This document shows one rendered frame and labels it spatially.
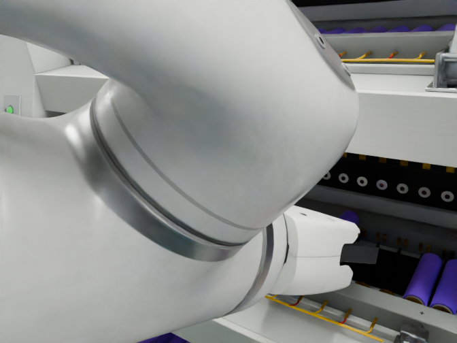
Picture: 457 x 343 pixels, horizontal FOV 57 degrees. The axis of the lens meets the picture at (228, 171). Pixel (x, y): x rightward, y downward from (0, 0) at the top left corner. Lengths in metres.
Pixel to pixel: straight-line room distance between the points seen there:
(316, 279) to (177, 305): 0.12
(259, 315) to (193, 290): 0.23
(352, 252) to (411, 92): 0.11
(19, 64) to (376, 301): 0.48
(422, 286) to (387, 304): 0.04
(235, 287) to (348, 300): 0.19
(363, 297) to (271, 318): 0.08
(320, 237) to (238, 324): 0.15
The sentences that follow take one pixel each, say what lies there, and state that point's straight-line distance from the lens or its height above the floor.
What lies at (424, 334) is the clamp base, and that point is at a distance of 0.34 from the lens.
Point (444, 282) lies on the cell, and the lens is 0.40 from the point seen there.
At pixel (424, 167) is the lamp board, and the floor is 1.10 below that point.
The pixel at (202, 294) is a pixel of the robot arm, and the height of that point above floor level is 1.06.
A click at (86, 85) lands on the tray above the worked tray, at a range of 0.48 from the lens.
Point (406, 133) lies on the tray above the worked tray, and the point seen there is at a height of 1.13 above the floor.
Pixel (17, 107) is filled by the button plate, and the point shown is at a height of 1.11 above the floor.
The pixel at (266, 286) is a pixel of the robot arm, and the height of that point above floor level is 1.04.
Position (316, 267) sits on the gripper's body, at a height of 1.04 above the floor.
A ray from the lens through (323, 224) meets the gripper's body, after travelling 0.26.
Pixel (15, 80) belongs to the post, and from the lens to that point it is 0.60.
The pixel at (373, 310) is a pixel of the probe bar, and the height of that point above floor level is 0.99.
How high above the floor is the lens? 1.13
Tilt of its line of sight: 8 degrees down
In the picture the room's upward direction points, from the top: 6 degrees clockwise
